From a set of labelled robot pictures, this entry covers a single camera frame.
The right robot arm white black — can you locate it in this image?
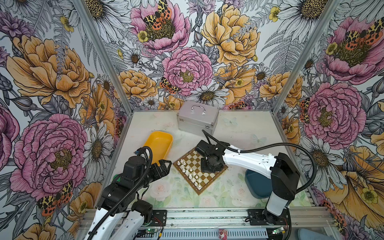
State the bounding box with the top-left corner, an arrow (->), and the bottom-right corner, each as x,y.
195,140 -> 301,225

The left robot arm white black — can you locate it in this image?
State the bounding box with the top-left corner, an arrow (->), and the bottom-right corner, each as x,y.
85,154 -> 172,240

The wooden chess board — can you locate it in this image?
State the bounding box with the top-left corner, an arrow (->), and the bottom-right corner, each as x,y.
173,149 -> 228,195

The yellow plastic tray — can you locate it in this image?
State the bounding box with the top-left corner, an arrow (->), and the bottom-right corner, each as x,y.
144,131 -> 173,166

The silver aluminium case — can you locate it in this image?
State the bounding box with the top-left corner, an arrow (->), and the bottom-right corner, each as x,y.
177,101 -> 219,137

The teal plastic tray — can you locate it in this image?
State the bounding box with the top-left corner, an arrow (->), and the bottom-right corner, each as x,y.
245,170 -> 273,199

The small red white object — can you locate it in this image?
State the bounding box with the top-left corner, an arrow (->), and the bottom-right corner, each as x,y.
219,229 -> 228,240

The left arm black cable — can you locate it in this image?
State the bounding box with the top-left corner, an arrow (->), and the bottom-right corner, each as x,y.
86,146 -> 154,240

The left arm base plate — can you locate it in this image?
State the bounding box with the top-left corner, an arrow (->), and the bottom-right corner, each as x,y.
149,210 -> 168,227

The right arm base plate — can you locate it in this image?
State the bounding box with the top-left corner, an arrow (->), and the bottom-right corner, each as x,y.
247,209 -> 290,226

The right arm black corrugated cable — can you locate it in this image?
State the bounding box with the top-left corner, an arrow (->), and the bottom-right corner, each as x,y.
202,129 -> 318,194

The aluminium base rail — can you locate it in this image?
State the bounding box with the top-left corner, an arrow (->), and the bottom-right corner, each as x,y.
80,207 -> 334,230

